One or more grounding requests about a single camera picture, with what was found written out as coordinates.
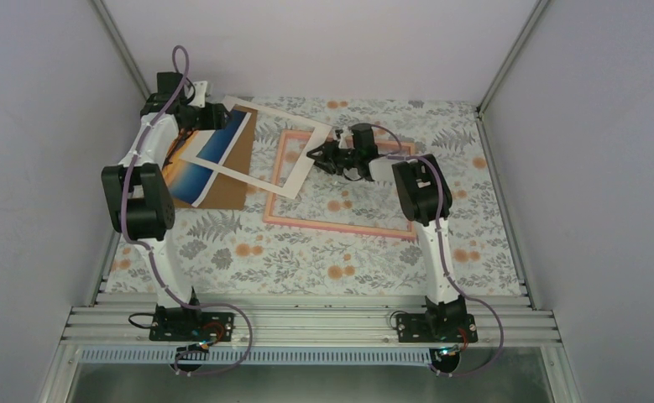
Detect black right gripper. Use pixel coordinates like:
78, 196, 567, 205
307, 140, 361, 176

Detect sunset photo print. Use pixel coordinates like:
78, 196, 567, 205
163, 107, 256, 210

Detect pink wooden picture frame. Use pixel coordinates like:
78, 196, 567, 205
263, 129, 416, 241

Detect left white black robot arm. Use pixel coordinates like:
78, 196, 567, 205
101, 71, 241, 344

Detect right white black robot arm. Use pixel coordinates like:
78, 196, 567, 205
306, 123, 471, 342

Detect brown cardboard backing board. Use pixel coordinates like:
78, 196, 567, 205
173, 103, 259, 212

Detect floral patterned table mat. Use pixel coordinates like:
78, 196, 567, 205
107, 95, 522, 297

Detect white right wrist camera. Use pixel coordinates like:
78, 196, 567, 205
334, 128, 349, 149

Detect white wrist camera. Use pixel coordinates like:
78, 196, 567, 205
190, 81, 212, 108
334, 128, 349, 149

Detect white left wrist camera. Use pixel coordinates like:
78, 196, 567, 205
190, 81, 212, 108

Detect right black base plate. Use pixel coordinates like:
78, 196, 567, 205
392, 311, 479, 343

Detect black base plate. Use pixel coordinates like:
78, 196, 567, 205
149, 309, 235, 343
392, 311, 479, 343

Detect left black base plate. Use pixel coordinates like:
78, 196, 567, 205
149, 309, 235, 343

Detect aluminium mounting rail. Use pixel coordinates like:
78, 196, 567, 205
61, 293, 562, 348

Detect grey slotted cable duct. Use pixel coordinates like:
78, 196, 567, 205
78, 345, 432, 366

